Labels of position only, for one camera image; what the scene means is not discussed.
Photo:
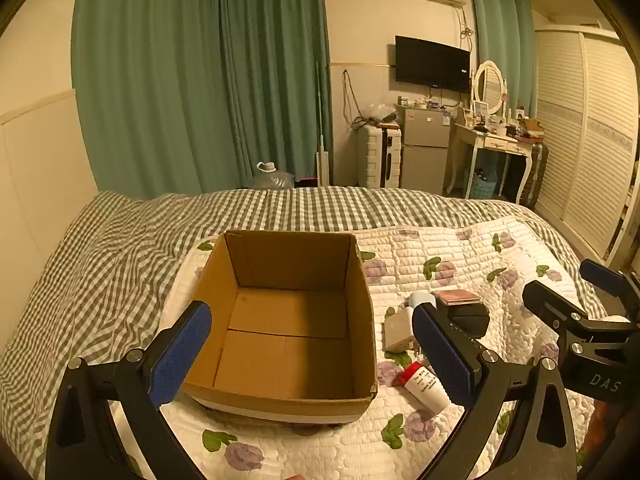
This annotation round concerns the black case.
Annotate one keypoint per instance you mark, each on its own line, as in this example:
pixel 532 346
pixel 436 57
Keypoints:
pixel 470 320

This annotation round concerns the brown cardboard box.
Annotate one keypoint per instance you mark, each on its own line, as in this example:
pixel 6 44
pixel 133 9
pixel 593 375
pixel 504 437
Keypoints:
pixel 290 320

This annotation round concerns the black wall television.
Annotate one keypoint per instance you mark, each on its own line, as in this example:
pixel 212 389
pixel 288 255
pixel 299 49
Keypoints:
pixel 432 62

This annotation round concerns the white floral quilt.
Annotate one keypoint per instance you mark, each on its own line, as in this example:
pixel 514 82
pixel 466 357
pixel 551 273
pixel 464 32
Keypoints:
pixel 450 255

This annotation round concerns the white mop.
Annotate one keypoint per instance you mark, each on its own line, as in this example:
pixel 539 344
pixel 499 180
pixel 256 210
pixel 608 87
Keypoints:
pixel 321 160

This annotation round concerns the wide green curtain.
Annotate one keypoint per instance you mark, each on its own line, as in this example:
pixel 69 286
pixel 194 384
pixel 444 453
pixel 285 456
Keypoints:
pixel 150 85

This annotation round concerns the white suitcase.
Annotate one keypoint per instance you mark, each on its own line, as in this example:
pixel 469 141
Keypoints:
pixel 372 155

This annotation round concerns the pink compact case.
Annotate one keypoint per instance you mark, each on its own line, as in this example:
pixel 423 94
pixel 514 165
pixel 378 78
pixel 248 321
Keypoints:
pixel 455 296

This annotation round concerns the dark suitcase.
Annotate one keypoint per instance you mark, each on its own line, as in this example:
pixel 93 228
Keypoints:
pixel 537 175

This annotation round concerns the clear water jug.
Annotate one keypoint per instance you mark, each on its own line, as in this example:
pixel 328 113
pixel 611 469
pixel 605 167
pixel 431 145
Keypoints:
pixel 270 177

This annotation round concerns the blue basket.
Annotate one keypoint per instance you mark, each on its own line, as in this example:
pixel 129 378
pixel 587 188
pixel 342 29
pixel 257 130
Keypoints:
pixel 482 185

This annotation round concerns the white oval mirror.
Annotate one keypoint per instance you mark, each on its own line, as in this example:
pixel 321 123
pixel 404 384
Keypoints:
pixel 489 85

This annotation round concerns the green curtain beside wardrobe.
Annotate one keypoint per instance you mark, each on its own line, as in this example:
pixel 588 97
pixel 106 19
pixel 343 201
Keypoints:
pixel 505 35

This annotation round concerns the clear plastic bag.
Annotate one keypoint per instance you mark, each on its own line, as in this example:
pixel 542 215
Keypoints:
pixel 381 112

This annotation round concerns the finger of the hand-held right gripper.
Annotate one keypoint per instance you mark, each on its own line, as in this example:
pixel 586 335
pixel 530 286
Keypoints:
pixel 605 275
pixel 545 302

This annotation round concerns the silver fridge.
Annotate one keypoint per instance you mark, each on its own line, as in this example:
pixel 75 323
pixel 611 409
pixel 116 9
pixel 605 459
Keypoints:
pixel 425 150

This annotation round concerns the white tube with red cap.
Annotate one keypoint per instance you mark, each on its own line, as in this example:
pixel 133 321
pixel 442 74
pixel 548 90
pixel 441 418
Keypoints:
pixel 425 385

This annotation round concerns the white slatted wardrobe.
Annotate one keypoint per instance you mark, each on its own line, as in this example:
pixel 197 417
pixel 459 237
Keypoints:
pixel 585 135

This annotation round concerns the beige block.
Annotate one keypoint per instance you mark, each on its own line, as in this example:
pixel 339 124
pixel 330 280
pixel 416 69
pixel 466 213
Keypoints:
pixel 397 332

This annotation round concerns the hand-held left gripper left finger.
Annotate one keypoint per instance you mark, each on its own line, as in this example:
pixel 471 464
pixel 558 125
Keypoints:
pixel 182 355

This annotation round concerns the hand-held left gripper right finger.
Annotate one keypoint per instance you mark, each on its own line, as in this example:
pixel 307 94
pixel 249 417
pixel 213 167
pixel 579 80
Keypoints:
pixel 445 355

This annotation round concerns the narrow green curtain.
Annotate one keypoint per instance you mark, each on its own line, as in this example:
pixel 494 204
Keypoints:
pixel 275 85

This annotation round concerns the white dressing table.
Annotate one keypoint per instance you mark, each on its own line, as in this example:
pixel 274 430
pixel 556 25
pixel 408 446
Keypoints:
pixel 492 142

